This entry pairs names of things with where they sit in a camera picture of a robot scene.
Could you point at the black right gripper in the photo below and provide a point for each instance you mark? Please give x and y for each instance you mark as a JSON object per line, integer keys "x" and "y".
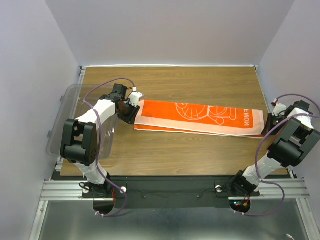
{"x": 268, "y": 125}

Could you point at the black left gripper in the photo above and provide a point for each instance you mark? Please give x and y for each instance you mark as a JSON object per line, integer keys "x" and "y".
{"x": 131, "y": 118}

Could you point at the orange white cartoon towel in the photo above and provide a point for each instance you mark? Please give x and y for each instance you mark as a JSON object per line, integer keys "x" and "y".
{"x": 162, "y": 116}

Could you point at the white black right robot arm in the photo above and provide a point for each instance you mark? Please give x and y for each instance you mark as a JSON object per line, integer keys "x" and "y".
{"x": 294, "y": 138}

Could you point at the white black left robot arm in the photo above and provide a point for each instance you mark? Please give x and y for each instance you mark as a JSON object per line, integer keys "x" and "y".
{"x": 82, "y": 137}

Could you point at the clear plastic bin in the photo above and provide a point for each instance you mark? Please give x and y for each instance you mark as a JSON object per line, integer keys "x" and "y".
{"x": 72, "y": 107}

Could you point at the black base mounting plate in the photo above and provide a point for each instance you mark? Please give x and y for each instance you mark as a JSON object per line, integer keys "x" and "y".
{"x": 165, "y": 192}

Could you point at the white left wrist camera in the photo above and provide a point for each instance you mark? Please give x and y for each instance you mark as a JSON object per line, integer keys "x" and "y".
{"x": 135, "y": 97}

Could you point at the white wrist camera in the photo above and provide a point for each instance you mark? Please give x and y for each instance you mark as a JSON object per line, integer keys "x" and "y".
{"x": 278, "y": 108}
{"x": 135, "y": 97}

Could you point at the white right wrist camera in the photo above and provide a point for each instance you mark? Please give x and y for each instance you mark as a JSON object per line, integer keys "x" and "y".
{"x": 278, "y": 108}

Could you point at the aluminium frame rail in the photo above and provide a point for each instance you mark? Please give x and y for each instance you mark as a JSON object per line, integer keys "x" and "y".
{"x": 70, "y": 190}

